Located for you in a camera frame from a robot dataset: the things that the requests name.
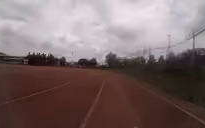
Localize small clump of trees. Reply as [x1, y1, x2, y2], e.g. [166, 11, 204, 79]
[76, 57, 99, 68]

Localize low flat-roofed building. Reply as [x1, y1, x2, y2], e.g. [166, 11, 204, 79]
[0, 50, 29, 66]

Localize dark clump of trees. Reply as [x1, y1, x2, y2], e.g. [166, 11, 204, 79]
[23, 51, 68, 67]

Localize pale building behind trees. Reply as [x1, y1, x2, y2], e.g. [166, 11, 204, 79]
[189, 47, 205, 57]

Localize overhead wires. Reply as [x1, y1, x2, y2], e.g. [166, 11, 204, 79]
[152, 21, 205, 52]

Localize utility pole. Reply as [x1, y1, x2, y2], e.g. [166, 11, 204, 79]
[166, 33, 172, 58]
[190, 31, 197, 66]

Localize row of trees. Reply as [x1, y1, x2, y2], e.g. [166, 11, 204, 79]
[104, 49, 205, 70]

